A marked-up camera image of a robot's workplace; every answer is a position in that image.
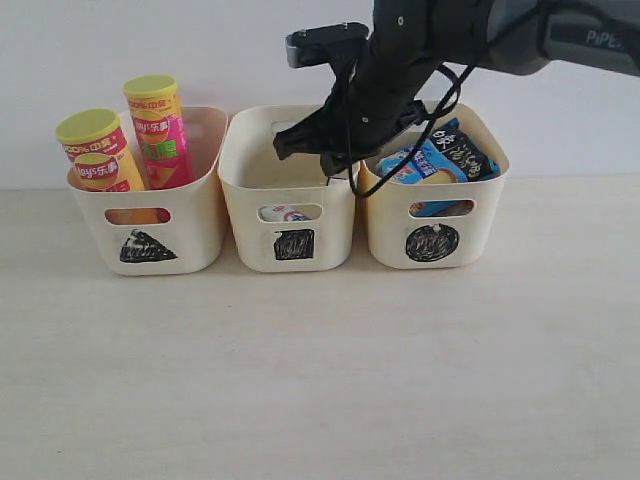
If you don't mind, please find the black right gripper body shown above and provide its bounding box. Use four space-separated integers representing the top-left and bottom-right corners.
286 80 427 173

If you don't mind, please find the blue white milk carton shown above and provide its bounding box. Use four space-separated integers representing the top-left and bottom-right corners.
258 204 322 223

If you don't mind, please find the blue instant noodle bag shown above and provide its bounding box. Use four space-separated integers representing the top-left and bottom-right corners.
374 118 501 218

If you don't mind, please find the pink Lay's chips can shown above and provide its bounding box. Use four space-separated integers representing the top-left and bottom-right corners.
123 74 196 190

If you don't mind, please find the yellow Lay's chips can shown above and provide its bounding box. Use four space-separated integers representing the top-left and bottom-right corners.
55 108 145 192

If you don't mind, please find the purple juice carton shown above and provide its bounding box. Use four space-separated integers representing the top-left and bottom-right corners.
325 173 349 187

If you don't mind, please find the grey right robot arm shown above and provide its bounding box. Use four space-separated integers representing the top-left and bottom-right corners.
273 1 639 176

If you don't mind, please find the middle cream bin square mark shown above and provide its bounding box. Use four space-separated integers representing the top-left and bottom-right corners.
218 105 356 273

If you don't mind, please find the right cream bin circle mark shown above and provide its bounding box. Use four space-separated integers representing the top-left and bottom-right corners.
359 104 509 269

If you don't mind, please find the left cream bin triangle mark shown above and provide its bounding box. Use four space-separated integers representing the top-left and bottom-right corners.
67 106 229 276

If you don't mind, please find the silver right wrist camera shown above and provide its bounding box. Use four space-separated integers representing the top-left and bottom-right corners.
285 22 369 75

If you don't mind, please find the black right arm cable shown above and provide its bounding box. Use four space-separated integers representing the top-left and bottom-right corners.
344 0 640 199

